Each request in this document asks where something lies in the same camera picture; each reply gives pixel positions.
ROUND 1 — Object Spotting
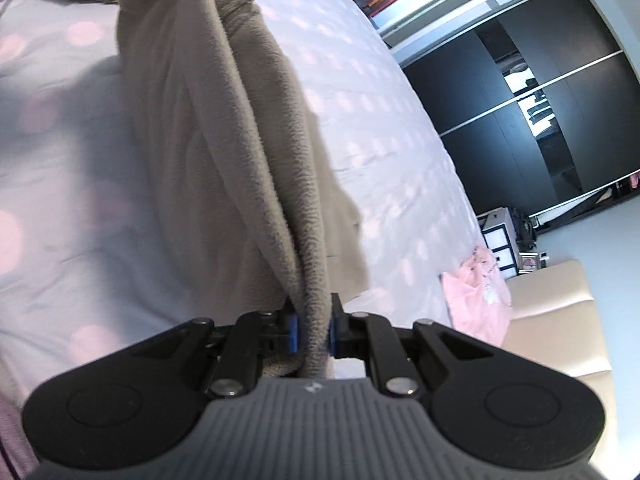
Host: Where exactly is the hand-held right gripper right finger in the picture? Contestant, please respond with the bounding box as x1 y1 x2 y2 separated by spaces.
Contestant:
327 293 495 397

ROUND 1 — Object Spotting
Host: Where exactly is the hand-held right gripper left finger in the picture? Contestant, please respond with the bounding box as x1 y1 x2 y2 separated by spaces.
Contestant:
132 299 302 400

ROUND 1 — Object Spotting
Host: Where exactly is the beige fleece hoodie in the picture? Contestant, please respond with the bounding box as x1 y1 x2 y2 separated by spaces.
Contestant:
115 0 371 381

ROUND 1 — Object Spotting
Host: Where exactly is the pink printed pillow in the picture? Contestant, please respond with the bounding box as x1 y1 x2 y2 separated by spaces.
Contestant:
440 245 513 348

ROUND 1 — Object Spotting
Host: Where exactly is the grey and white nightstand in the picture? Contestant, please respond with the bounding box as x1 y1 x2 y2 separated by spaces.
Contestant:
477 206 538 281

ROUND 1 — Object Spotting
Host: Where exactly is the cream padded headboard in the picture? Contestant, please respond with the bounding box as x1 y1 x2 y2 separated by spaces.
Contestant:
500 259 618 463

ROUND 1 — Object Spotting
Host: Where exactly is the dotted white bed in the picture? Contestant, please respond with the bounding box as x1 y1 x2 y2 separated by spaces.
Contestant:
0 0 501 411

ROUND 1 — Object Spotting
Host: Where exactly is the black sliding wardrobe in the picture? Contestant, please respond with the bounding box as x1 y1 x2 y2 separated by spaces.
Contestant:
400 0 640 228

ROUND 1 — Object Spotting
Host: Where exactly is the picture frame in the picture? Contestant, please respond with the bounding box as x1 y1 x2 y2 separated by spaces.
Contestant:
517 252 551 274

